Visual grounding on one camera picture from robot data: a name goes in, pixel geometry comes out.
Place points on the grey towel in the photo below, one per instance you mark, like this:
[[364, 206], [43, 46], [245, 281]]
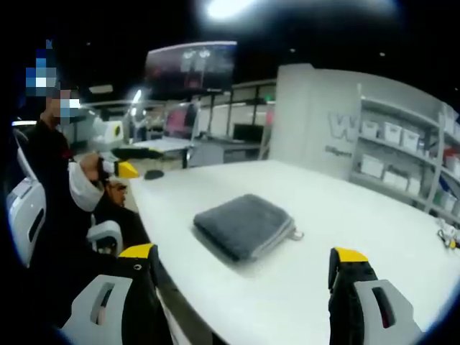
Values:
[[240, 223]]

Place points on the person's left hand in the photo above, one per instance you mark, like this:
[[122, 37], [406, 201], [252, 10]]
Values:
[[90, 167]]

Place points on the small black rounded object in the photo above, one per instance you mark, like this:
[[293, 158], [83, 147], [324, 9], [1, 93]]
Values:
[[154, 174]]

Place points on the person in black clothes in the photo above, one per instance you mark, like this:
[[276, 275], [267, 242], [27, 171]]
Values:
[[54, 179]]

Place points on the grey background desk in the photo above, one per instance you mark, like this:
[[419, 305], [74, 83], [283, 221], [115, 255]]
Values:
[[215, 149]]

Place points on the white office chair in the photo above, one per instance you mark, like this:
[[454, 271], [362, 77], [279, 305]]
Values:
[[27, 215]]

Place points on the black monitor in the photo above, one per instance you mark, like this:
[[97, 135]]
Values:
[[248, 132]]

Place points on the small keys with yellow tag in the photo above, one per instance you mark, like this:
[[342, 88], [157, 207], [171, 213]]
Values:
[[447, 235]]

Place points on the white printed partition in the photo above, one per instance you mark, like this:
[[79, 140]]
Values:
[[305, 118]]

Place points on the ceiling light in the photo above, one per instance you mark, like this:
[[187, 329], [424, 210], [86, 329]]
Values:
[[230, 7]]

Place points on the grey metal shelf rack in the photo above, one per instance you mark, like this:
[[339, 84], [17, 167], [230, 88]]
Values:
[[431, 158]]

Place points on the group of white storage bins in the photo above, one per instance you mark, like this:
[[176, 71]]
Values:
[[391, 131]]

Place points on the large dark wall screen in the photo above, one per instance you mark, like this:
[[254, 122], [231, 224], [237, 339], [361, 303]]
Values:
[[190, 68]]

